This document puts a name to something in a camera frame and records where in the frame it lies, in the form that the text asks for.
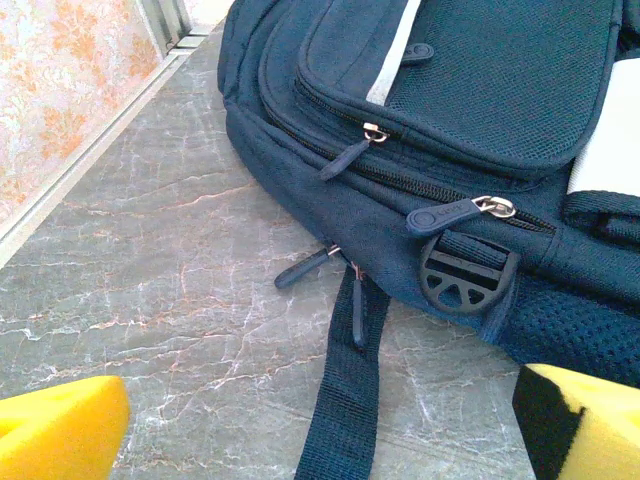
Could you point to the grooved aluminium side rail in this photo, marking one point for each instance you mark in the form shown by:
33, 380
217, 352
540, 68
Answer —
75, 172

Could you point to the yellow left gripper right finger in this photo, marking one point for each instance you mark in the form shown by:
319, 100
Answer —
600, 430

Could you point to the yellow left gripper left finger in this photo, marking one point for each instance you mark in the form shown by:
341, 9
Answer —
60, 430

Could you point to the navy blue backpack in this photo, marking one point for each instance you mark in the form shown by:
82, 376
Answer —
450, 100

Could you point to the aluminium frame post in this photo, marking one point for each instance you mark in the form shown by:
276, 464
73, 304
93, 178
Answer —
160, 20

